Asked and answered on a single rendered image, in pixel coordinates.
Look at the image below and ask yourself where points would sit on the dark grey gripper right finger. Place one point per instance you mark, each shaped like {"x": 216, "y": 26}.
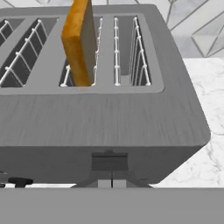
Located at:
{"x": 120, "y": 164}

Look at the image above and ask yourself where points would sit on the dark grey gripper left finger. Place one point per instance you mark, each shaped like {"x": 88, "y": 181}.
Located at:
{"x": 102, "y": 164}

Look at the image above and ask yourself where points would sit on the grey four-slot toaster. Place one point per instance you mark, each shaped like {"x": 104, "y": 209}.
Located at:
{"x": 122, "y": 116}

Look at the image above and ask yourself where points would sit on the black toaster lever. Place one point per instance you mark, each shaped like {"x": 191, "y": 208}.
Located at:
{"x": 20, "y": 181}

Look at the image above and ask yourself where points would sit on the golden brown bread slice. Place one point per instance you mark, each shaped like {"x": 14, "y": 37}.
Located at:
{"x": 76, "y": 43}

